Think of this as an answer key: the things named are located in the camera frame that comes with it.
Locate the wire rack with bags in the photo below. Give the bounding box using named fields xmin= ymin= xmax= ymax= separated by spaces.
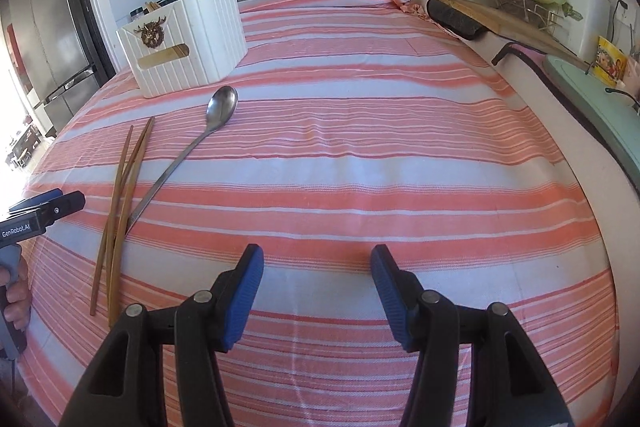
xmin=496 ymin=0 xmax=584 ymax=32

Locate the long steel spoon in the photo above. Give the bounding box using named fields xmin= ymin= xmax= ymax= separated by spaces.
xmin=126 ymin=86 xmax=239 ymax=232

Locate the mint green board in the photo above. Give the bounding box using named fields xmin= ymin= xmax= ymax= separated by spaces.
xmin=544 ymin=55 xmax=639 ymax=192

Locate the grey refrigerator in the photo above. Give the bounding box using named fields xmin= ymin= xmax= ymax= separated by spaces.
xmin=1 ymin=0 xmax=115 ymax=136

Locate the white ribbed utensil box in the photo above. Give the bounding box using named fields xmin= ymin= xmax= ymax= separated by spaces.
xmin=117 ymin=0 xmax=247 ymax=98

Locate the person's left hand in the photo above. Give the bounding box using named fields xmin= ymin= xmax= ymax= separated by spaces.
xmin=0 ymin=258 xmax=32 ymax=331

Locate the bamboo chopstick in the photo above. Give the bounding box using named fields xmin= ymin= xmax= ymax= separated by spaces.
xmin=89 ymin=127 xmax=134 ymax=317
xmin=106 ymin=117 xmax=155 ymax=327

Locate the wooden cutting board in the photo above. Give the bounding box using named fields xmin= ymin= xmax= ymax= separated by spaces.
xmin=439 ymin=0 xmax=588 ymax=72

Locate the pink striped tablecloth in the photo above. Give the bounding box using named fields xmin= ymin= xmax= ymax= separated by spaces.
xmin=20 ymin=0 xmax=618 ymax=426

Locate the black tray on counter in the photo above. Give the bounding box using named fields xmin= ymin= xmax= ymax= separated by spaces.
xmin=426 ymin=0 xmax=488 ymax=40

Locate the white knife block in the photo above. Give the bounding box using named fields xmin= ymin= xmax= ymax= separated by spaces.
xmin=552 ymin=0 xmax=611 ymax=63

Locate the yellow snack packet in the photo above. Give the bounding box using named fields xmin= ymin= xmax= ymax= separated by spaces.
xmin=592 ymin=36 xmax=627 ymax=88

